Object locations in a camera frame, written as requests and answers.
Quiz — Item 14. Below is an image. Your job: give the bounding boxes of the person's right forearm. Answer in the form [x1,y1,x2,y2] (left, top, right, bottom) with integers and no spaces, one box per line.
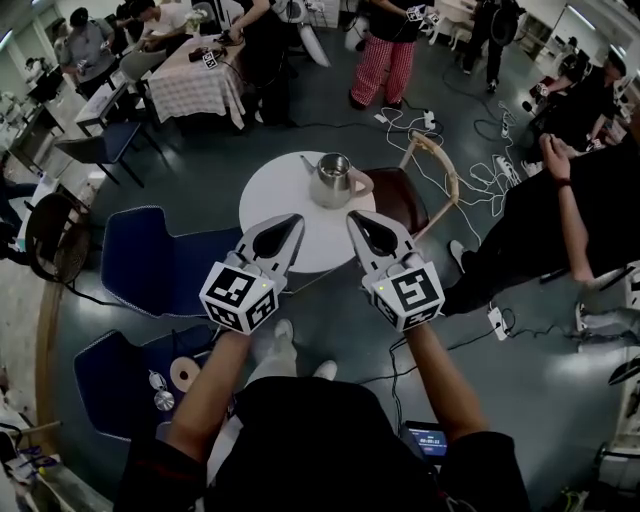
[403,319,492,445]

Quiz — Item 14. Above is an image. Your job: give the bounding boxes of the black round wicker chair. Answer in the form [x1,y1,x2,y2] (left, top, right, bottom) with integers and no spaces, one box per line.
[24,191,95,287]

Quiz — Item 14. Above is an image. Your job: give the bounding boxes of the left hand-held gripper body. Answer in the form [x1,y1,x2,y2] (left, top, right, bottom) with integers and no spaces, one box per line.
[199,251,290,336]

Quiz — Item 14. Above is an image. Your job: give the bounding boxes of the table with checkered cloth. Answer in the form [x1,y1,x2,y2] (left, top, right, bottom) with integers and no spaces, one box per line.
[146,33,248,132]

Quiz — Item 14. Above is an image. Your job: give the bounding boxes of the white cable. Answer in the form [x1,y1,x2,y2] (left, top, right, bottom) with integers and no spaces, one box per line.
[373,99,526,246]

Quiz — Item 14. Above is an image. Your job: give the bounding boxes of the person's left white shoe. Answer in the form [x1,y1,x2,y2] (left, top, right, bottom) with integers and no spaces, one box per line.
[273,318,296,347]

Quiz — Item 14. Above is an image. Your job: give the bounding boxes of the person's left forearm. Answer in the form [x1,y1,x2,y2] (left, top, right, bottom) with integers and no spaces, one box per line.
[163,328,252,465]

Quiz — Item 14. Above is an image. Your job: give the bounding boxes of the blue upholstered chair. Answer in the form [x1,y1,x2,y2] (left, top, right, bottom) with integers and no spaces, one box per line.
[101,204,245,319]
[73,323,217,444]

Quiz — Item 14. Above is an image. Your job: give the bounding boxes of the white flower bouquet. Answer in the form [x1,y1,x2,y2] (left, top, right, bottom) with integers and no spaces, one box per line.
[183,8,209,37]

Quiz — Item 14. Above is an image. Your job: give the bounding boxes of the round white table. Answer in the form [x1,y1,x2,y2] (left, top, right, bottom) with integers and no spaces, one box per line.
[238,150,378,274]

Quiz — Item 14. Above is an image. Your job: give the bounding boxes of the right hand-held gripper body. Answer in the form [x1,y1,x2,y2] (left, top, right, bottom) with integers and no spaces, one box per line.
[360,247,446,333]

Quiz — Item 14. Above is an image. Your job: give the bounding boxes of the black device with screen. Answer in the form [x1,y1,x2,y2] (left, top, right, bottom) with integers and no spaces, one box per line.
[401,420,449,466]

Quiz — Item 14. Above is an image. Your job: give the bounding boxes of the person's light trousers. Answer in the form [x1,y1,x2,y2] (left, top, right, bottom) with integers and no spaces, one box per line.
[244,332,301,389]

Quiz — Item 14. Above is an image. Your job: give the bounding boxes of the wooden chair with dark seat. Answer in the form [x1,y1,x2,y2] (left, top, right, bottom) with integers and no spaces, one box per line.
[360,130,462,242]

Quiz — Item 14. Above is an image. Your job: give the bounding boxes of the black cable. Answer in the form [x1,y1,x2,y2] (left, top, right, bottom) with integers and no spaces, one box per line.
[355,312,576,431]

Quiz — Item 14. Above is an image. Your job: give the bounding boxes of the dark blue chair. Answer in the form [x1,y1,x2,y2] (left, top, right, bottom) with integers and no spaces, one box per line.
[53,121,164,190]

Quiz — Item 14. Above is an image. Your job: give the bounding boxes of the beige tape roll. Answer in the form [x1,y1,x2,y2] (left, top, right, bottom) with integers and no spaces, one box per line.
[169,356,203,392]

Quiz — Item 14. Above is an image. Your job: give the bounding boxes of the metal kettle with pink handle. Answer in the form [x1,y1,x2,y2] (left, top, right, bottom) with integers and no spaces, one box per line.
[299,151,376,211]

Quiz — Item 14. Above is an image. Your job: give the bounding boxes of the grey chair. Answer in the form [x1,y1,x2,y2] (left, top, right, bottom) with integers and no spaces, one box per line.
[118,48,169,96]

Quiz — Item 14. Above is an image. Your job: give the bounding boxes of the person's black shirt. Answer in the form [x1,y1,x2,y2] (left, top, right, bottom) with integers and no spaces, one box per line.
[113,376,532,512]

